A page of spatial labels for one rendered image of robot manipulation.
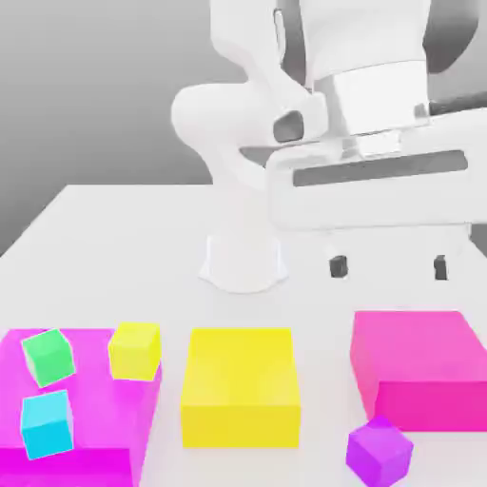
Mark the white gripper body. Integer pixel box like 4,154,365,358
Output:
264,110,487,232

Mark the small purple cube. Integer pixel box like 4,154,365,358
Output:
344,415,415,487

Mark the small yellow cube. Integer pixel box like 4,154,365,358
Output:
107,321,163,382

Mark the small green cube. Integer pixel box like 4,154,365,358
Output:
21,327,76,389

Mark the small cyan cube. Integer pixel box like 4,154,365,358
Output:
20,389,75,461

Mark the large pink box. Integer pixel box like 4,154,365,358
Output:
349,310,487,434

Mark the large yellow box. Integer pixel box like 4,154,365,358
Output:
180,327,302,450

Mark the large magenta box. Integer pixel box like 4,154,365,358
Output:
0,327,164,487

